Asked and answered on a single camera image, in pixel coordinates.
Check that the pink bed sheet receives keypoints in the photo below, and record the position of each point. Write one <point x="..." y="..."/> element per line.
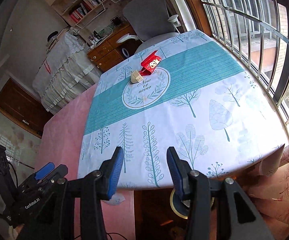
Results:
<point x="61" y="144"/>

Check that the dark wooden door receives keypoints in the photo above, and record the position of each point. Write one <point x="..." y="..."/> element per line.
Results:
<point x="23" y="107"/>

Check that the small beige carton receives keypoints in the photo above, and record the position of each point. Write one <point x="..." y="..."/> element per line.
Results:
<point x="136" y="77"/>

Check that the wooden drawer cabinet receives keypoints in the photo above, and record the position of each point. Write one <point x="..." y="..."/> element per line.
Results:
<point x="110" y="53"/>

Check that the tree pattern tablecloth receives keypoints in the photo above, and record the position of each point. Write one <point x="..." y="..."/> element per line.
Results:
<point x="198" y="99"/>

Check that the white lace covered furniture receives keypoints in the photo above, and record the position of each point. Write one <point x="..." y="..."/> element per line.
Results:
<point x="65" y="73"/>

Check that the red cardboard box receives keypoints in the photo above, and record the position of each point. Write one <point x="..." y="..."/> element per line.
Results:
<point x="149" y="64"/>

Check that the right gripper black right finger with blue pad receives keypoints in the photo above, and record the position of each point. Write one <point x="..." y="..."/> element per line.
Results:
<point x="237" y="216"/>

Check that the grey office chair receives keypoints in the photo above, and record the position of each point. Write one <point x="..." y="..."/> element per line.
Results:
<point x="150" y="21"/>

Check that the round trash bin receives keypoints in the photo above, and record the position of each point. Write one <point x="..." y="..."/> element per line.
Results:
<point x="182" y="207"/>

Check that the metal window bars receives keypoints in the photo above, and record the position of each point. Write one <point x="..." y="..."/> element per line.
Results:
<point x="257" y="32"/>

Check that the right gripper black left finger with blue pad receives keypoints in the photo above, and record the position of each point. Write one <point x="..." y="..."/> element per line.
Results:
<point x="55" y="219"/>

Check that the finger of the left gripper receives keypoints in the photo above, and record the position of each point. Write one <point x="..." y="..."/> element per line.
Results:
<point x="44" y="171"/>
<point x="57" y="173"/>

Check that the floral pink curtain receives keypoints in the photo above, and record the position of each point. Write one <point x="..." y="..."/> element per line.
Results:
<point x="267" y="184"/>

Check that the person's left hand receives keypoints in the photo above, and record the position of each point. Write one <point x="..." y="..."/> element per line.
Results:
<point x="14" y="232"/>

